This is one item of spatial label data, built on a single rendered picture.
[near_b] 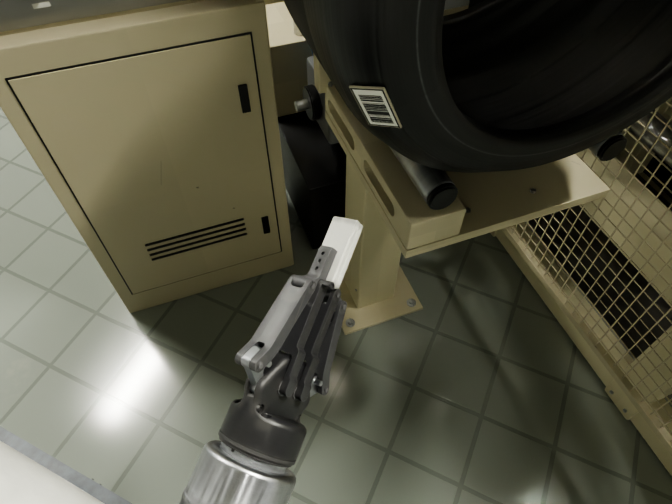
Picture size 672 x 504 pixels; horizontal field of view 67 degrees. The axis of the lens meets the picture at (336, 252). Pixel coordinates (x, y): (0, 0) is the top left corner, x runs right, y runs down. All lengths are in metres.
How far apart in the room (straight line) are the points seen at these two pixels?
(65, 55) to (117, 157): 0.25
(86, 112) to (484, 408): 1.24
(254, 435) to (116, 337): 1.29
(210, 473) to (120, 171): 0.95
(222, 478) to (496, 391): 1.20
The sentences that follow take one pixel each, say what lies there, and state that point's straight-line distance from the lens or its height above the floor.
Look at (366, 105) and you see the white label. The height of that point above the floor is 1.08.
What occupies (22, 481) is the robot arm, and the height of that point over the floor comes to 1.19.
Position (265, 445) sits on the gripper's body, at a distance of 0.46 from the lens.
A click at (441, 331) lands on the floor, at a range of 1.63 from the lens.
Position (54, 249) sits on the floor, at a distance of 2.02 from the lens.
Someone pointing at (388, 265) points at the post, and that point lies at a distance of 1.49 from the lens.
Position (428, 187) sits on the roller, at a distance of 0.69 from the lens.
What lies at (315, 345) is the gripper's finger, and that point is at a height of 0.96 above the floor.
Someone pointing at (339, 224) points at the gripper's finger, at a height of 1.01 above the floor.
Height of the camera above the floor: 1.40
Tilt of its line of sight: 52 degrees down
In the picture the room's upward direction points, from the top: straight up
